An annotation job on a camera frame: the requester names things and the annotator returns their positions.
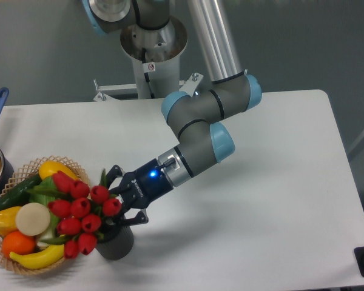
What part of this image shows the yellow squash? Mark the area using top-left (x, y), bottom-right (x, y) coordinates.
top-left (38, 160), bottom-right (78, 179)

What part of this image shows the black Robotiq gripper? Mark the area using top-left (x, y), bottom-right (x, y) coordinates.
top-left (105, 159), bottom-right (173, 226)

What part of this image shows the beige round disc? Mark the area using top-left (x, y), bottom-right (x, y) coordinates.
top-left (15, 202), bottom-right (50, 236)

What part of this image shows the green bok choy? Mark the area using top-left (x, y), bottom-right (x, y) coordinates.
top-left (29, 176), bottom-right (60, 250)

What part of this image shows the orange fruit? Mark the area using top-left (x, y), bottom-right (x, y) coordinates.
top-left (1, 231), bottom-right (36, 258)

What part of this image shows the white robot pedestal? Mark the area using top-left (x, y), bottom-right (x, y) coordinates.
top-left (93, 16), bottom-right (203, 101)

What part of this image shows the red tulip bouquet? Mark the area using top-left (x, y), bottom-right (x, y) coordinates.
top-left (28, 170), bottom-right (123, 259)

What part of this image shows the green cucumber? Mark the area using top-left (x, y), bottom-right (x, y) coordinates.
top-left (0, 174), bottom-right (42, 211)

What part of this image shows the woven wicker basket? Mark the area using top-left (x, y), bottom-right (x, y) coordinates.
top-left (0, 156), bottom-right (90, 276)

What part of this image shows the yellow bell pepper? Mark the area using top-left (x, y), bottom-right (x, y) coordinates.
top-left (0, 206), bottom-right (22, 236)

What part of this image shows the yellow banana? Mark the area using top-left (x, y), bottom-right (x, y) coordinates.
top-left (10, 244), bottom-right (64, 270)

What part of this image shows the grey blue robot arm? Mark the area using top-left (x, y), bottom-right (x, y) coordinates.
top-left (82, 1), bottom-right (262, 226)

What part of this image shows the dark grey ribbed vase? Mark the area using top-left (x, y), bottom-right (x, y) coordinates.
top-left (96, 215), bottom-right (134, 260)

